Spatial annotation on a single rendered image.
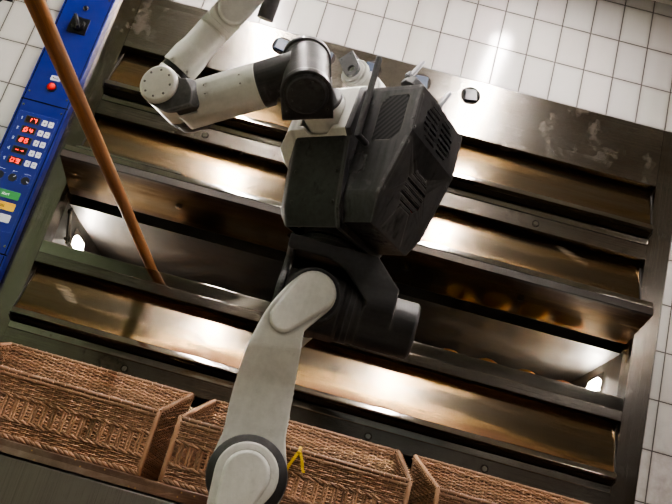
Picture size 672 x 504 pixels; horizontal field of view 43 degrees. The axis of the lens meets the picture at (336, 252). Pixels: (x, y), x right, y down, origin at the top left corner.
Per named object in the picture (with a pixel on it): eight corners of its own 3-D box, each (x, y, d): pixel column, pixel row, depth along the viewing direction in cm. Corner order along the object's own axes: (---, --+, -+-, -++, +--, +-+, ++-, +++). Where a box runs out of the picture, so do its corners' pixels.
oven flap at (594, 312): (59, 154, 250) (69, 193, 267) (653, 315, 244) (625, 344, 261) (62, 148, 251) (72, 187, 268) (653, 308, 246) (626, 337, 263)
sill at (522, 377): (43, 257, 261) (48, 246, 262) (615, 414, 255) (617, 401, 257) (38, 251, 255) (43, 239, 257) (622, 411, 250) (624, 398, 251)
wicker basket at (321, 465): (180, 495, 233) (211, 397, 242) (379, 551, 231) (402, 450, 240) (153, 481, 187) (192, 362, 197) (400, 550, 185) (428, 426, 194)
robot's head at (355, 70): (386, 92, 184) (375, 70, 188) (367, 69, 177) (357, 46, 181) (361, 108, 185) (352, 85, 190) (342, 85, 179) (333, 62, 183)
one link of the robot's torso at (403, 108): (444, 287, 173) (479, 135, 185) (367, 210, 147) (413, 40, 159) (323, 279, 189) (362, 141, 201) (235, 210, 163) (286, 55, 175)
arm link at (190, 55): (210, 36, 176) (148, 105, 176) (191, 9, 167) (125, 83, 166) (245, 62, 173) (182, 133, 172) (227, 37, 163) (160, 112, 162)
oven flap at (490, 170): (103, 93, 273) (127, 55, 286) (647, 238, 268) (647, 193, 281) (103, 82, 270) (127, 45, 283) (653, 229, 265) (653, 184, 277)
